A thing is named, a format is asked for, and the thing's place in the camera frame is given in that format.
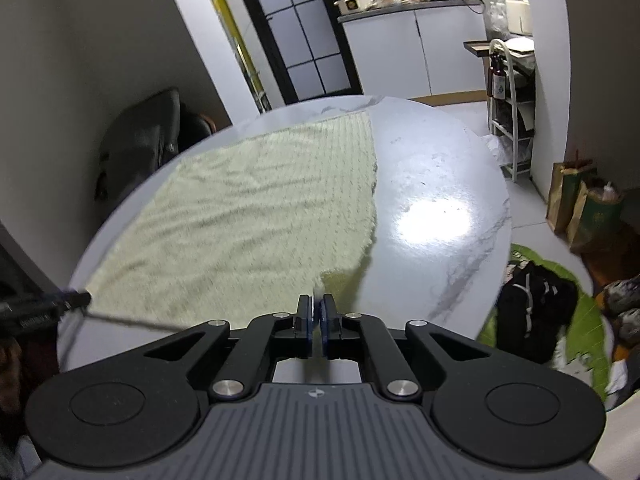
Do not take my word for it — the wooden tray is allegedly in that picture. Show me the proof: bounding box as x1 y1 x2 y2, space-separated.
463 39 502 57

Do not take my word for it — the green round mat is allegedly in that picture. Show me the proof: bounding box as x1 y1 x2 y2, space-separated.
477 244 617 407

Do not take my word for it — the black backpack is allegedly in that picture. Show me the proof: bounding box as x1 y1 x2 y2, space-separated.
496 260 580 367

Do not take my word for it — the brown bottle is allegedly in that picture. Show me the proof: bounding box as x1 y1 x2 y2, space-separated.
487 54 506 102

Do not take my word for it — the dark grey chair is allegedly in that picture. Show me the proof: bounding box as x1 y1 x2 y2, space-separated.
94 87 219 202

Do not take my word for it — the yellow pole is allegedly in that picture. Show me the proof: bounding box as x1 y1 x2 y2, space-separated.
196 0 273 113

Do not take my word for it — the pale yellow towel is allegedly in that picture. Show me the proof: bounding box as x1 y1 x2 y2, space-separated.
84 110 380 334

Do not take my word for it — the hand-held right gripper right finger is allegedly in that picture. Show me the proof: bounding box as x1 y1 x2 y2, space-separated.
320 294 494 402

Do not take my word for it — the grey shoe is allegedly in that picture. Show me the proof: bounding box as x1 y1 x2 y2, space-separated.
601 275 640 317

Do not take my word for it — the white rolling cart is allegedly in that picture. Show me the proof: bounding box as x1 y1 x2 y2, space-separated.
486 38 537 183

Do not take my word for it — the white kitchen cabinet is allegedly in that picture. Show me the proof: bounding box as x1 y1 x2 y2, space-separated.
337 2 490 107

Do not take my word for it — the green paper bag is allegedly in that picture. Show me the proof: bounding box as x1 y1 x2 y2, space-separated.
567 179 625 253

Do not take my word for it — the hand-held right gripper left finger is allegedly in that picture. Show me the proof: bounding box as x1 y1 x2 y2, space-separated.
144 294 314 402

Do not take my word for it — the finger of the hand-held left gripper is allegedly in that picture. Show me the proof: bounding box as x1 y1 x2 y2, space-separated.
49 288 94 315

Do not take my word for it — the brown paper bag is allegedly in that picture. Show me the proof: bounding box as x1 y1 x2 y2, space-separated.
546 159 596 235

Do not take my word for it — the white food container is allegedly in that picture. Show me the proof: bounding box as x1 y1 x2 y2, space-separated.
334 0 377 17

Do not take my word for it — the black framed glass door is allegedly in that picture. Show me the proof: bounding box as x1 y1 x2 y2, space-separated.
227 0 362 107

